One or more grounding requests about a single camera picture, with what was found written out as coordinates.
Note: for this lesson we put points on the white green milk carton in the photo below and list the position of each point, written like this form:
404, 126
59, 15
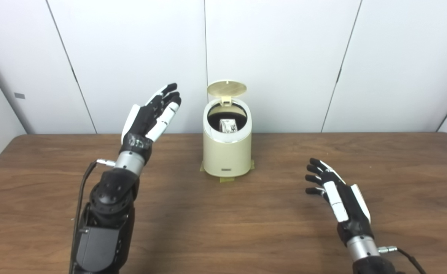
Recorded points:
229, 125

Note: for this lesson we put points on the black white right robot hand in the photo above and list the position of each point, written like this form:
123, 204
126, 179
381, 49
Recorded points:
352, 217

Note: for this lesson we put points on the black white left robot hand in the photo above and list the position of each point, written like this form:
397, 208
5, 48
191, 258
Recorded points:
141, 121

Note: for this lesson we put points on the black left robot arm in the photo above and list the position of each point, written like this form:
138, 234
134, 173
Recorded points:
105, 220

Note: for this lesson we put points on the small grey wall sticker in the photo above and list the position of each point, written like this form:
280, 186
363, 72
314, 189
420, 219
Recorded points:
19, 95

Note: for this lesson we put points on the cream round bin lid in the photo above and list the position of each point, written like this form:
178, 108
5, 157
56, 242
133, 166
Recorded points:
226, 88

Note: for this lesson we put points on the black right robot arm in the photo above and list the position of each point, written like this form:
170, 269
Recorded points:
362, 251

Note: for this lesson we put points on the cream-colored round bin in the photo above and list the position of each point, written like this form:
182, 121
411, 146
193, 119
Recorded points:
227, 158

